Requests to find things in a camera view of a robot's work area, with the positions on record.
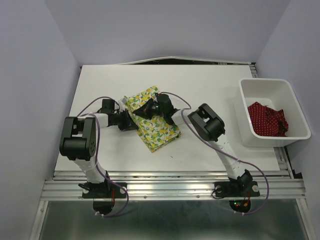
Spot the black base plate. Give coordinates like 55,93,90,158
78,181,127,199
212,181,260,199

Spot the aluminium frame rail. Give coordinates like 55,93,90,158
27,169,316,240

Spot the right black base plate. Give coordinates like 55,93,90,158
212,181,260,199

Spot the lemon print skirt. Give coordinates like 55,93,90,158
123,86,182,153

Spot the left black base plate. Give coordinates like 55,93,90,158
78,181,127,199

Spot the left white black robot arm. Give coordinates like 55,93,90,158
59,97,138,200

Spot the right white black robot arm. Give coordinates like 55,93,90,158
133,93,254,199

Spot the red polka dot skirt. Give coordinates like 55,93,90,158
247,102,289,137

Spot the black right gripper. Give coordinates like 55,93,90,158
132,99,166,121

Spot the white plastic bin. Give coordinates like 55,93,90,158
234,78,311,147

